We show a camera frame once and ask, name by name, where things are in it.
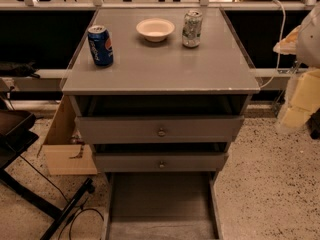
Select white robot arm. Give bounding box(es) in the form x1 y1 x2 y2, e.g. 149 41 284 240
273 4 320 133

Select grey middle drawer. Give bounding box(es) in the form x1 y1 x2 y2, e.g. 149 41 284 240
94 152 228 172

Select black stand with tray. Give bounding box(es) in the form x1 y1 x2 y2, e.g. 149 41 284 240
0 111 101 240

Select blue Pepsi can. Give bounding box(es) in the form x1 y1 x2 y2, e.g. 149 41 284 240
88 25 113 67

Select green and silver can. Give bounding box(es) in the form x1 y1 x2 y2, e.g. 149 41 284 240
182 9 203 48

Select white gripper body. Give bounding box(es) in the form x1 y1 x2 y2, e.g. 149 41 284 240
273 25 301 55

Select black cloth on rail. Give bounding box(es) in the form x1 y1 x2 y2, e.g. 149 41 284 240
0 62 39 78

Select cardboard box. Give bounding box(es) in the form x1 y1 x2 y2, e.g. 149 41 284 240
41 96 97 175

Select black floor cable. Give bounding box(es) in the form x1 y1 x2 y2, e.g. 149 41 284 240
19 154 106 240

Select grey drawer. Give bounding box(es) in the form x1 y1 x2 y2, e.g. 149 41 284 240
94 152 228 172
75 116 244 144
101 172 222 240

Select grey drawer cabinet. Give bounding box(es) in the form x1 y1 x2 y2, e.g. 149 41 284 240
63 8 260 172

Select grey top drawer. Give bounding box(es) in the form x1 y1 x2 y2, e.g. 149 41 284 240
75 116 244 144

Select white cable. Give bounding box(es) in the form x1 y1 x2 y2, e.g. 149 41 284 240
259 0 287 90

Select white bowl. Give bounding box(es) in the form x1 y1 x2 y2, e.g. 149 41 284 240
136 18 175 42

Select grey bottom drawer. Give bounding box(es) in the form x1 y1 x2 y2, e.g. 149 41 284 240
101 172 222 240

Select metal rail frame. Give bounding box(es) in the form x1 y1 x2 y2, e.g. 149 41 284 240
0 0 320 102

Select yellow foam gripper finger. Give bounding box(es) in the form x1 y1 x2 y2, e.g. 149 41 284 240
276 68 320 133

